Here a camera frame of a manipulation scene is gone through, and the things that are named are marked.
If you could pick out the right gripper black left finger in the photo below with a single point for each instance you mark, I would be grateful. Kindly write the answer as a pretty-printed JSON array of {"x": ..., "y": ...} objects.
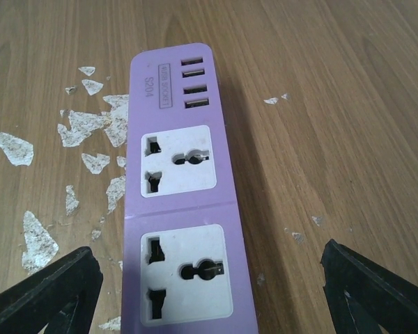
[{"x": 61, "y": 298}]

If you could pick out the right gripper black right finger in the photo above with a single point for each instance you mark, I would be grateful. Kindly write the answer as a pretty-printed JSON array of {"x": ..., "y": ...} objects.
[{"x": 364, "y": 297}]

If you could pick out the purple power strip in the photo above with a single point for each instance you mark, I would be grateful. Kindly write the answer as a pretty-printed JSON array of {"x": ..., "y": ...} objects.
[{"x": 184, "y": 262}]

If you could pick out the white plastic debris pile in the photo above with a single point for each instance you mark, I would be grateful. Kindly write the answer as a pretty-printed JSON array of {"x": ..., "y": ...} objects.
[{"x": 41, "y": 248}]

